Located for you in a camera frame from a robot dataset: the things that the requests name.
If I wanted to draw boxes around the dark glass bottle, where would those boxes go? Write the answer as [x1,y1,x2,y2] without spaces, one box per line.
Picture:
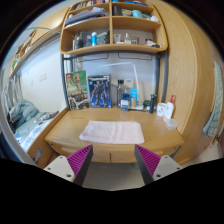
[117,80,124,108]

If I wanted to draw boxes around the blue robot model box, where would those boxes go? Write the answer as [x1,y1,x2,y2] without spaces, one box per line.
[88,74,111,108]

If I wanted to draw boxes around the black cylinder flask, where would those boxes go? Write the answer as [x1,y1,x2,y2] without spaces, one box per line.
[149,94,156,114]

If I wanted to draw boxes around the small green jar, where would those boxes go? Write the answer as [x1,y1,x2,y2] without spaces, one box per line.
[143,100,151,111]

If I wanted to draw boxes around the folded grey clothes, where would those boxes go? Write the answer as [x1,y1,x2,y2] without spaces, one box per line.
[65,7,109,25]

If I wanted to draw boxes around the wooden wardrobe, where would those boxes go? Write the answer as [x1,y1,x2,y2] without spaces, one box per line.
[152,0,221,164]

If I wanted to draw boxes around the wooden wall shelf unit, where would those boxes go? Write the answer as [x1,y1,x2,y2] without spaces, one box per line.
[60,0,168,56]

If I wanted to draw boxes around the light blue carton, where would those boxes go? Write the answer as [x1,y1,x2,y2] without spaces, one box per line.
[130,88,137,107]

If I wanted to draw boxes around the white mug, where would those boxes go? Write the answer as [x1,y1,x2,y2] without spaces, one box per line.
[156,103,166,117]

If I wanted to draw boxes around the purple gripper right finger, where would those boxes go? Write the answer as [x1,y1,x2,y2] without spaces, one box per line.
[134,145,182,184]

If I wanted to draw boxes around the blue ink bottle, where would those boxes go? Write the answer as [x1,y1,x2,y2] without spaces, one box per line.
[120,93,129,111]

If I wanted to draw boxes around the white pump bottle red cap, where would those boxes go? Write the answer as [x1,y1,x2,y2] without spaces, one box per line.
[163,95,175,120]

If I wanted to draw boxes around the teal cup on shelf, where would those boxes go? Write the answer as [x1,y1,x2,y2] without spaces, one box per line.
[132,10,143,18]

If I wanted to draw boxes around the bed with bedding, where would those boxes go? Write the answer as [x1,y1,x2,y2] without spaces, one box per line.
[7,100,59,152]

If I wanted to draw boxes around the wooden desk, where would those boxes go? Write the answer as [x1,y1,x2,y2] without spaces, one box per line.
[28,107,184,168]

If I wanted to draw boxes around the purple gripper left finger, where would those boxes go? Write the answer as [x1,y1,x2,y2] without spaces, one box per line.
[44,145,93,186]

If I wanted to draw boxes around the pale pink towel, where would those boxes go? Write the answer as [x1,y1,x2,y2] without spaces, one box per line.
[79,121,145,144]

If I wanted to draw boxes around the green toy box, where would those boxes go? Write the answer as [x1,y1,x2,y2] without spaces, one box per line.
[66,70,89,110]

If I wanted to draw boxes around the clear plastic container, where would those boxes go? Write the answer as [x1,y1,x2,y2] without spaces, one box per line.
[165,119,178,130]

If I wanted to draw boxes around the blue spray can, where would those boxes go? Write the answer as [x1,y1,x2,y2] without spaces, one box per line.
[92,32,97,46]

